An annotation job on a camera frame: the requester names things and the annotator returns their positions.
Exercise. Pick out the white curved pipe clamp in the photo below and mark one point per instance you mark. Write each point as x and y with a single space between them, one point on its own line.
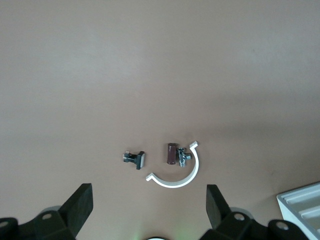
170 184

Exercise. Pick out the white plastic drawer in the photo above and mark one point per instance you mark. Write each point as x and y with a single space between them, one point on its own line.
312 215
303 200

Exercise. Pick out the silver metal fitting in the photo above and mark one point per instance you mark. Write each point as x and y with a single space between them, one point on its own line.
182 157

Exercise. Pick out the black push button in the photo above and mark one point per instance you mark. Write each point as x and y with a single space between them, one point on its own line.
140 160

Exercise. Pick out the brown cylindrical capacitor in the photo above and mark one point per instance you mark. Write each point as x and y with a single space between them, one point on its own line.
170 155

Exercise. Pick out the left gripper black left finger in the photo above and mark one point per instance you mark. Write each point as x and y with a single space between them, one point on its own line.
75 212

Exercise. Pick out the white drawer cabinet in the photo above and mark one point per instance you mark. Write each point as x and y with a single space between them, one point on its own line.
281 201

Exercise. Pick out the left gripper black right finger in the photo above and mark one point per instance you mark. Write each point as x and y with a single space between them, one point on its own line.
217 212

